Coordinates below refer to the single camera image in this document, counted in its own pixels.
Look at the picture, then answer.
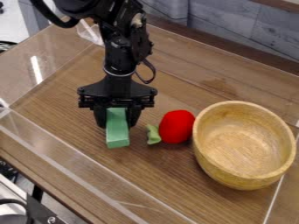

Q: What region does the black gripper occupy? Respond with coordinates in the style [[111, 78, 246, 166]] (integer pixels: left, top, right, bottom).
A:
[[77, 75, 158, 128]]

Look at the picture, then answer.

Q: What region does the green foam stick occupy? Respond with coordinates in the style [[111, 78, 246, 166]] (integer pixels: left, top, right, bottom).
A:
[[107, 108, 130, 149]]

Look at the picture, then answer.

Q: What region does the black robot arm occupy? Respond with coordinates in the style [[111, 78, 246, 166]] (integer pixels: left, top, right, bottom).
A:
[[29, 0, 158, 128]]

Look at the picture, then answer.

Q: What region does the brown wooden bowl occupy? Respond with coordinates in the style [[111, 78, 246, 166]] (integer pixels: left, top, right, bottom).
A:
[[192, 101, 296, 191]]

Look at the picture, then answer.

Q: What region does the red plush strawberry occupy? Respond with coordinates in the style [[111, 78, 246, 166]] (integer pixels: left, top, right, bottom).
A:
[[146, 110, 195, 145]]

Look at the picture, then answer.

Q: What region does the clear acrylic front wall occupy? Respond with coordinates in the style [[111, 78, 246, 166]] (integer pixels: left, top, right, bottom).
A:
[[0, 107, 196, 224]]

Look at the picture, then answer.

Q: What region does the clear acrylic corner bracket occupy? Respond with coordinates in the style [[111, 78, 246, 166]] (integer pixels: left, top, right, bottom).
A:
[[76, 19, 104, 46]]

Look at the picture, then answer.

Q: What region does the black cable bottom left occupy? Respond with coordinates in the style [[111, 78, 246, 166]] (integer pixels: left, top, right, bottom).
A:
[[0, 198, 33, 224]]

